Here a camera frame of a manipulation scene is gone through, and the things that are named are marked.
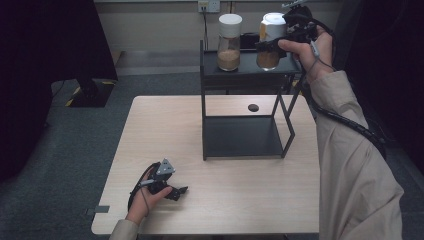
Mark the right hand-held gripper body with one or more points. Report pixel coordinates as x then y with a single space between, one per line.
300 23

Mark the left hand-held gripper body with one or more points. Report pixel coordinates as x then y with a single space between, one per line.
158 180

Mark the glass jar brown powder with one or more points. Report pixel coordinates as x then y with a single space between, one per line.
271 26

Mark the glass jar light tan powder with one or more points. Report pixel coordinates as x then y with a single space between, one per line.
229 43

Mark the black metal shelf rack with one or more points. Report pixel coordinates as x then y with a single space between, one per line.
243 136

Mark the person's left hand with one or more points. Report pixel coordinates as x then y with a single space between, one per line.
143 203

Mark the person's right hand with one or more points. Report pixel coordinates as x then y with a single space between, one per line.
316 63

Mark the small black box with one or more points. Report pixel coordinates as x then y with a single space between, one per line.
248 40

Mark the round dark table grommet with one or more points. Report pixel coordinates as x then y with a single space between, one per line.
253 107

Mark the grey tape piece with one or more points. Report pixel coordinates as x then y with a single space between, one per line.
100 209

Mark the dark curtain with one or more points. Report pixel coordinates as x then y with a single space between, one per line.
40 66
383 50

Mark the black stand base yellow stripes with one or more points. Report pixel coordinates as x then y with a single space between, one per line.
91 95

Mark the white wall socket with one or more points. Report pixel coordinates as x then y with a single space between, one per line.
209 5

